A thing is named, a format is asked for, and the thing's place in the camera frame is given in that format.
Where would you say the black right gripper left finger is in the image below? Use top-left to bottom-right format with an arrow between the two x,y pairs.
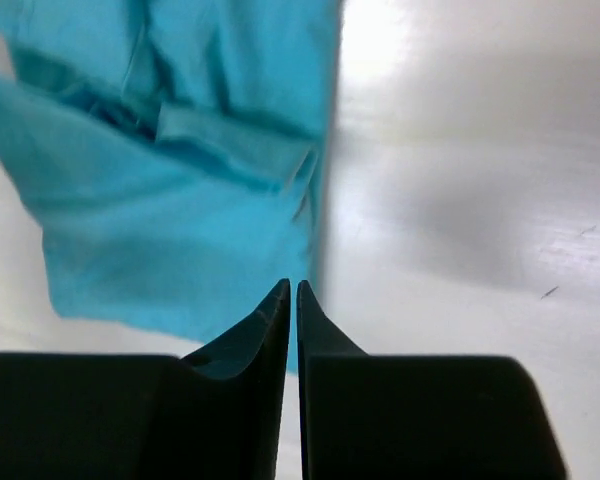
0,280 -> 291,479

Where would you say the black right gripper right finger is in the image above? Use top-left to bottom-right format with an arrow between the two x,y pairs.
296,282 -> 568,479

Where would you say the light blue t shirt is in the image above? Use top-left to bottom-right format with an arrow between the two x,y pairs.
0,1 -> 340,343

